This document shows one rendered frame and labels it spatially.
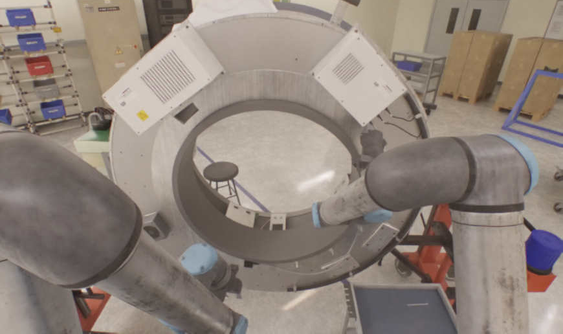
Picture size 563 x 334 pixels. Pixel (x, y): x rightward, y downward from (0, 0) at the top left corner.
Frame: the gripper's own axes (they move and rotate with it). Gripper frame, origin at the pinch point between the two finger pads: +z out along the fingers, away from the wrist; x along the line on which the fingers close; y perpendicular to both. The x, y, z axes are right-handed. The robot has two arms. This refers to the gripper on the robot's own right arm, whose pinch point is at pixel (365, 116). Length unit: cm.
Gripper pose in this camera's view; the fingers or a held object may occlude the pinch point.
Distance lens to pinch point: 109.8
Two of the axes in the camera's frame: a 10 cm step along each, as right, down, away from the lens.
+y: 8.2, 2.6, 5.2
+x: 5.8, -3.0, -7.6
